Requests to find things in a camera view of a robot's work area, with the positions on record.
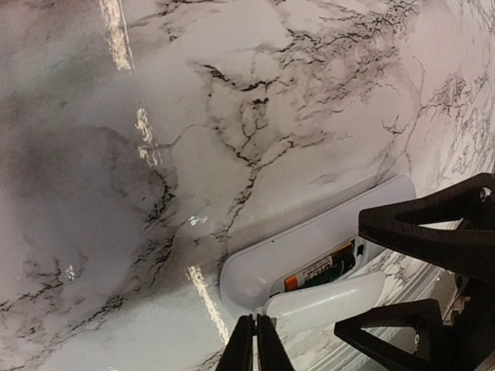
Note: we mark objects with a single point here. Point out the white battery cover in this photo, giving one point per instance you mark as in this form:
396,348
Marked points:
326,304

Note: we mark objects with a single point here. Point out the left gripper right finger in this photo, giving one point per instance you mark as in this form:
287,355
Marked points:
271,353

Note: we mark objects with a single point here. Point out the black green AAA battery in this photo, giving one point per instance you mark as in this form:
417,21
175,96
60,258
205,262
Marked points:
347,263

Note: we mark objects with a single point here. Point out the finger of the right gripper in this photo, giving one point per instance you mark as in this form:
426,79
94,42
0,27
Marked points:
452,228
413,336

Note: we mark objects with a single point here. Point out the gold AAA battery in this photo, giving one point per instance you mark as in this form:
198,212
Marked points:
294,281

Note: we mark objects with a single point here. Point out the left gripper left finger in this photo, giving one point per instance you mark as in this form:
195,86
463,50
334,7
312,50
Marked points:
238,353

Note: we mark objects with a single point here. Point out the white remote control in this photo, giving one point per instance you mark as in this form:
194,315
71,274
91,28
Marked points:
248,275

